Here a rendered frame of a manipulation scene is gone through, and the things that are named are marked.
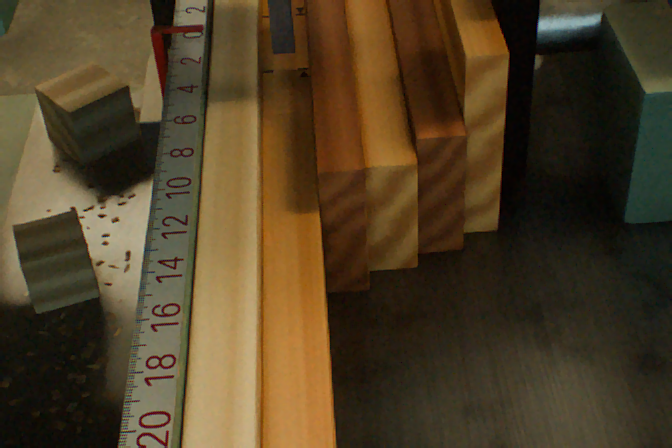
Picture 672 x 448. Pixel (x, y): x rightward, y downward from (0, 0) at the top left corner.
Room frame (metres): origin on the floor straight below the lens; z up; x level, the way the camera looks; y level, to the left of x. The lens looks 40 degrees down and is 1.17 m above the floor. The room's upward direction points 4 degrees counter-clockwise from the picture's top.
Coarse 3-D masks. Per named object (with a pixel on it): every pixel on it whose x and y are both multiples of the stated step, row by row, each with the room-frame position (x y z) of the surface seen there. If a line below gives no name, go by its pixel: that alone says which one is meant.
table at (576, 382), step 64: (576, 128) 0.37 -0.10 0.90; (512, 192) 0.33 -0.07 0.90; (576, 192) 0.33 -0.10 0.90; (448, 256) 0.30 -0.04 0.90; (512, 256) 0.29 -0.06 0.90; (576, 256) 0.29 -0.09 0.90; (640, 256) 0.29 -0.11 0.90; (384, 320) 0.26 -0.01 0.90; (448, 320) 0.26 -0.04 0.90; (512, 320) 0.26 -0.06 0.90; (576, 320) 0.26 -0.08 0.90; (640, 320) 0.26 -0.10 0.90; (384, 384) 0.24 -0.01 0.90; (448, 384) 0.23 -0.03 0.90; (512, 384) 0.23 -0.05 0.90; (576, 384) 0.23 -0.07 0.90; (640, 384) 0.23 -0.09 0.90
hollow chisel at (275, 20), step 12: (276, 0) 0.37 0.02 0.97; (288, 0) 0.37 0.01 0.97; (276, 12) 0.37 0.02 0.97; (288, 12) 0.37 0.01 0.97; (276, 24) 0.37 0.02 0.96; (288, 24) 0.37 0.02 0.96; (276, 36) 0.37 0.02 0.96; (288, 36) 0.37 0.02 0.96; (276, 48) 0.37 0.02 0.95; (288, 48) 0.37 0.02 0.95
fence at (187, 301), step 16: (208, 0) 0.41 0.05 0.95; (208, 16) 0.39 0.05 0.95; (208, 32) 0.38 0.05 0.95; (208, 48) 0.37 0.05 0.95; (208, 64) 0.36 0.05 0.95; (192, 208) 0.27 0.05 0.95; (192, 224) 0.26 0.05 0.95; (192, 240) 0.25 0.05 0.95; (192, 256) 0.25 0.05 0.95; (192, 272) 0.24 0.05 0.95; (192, 288) 0.24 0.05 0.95; (128, 368) 0.20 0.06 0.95; (176, 400) 0.19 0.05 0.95; (176, 416) 0.18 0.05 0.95; (176, 432) 0.18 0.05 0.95
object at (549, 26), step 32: (512, 0) 0.33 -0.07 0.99; (544, 0) 0.37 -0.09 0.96; (576, 0) 0.37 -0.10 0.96; (608, 0) 0.37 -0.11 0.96; (640, 0) 0.37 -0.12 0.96; (512, 32) 0.33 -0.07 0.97; (544, 32) 0.37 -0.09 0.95; (576, 32) 0.37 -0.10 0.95; (512, 64) 0.33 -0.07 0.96; (512, 96) 0.33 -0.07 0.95; (512, 128) 0.33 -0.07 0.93; (512, 160) 0.33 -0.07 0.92
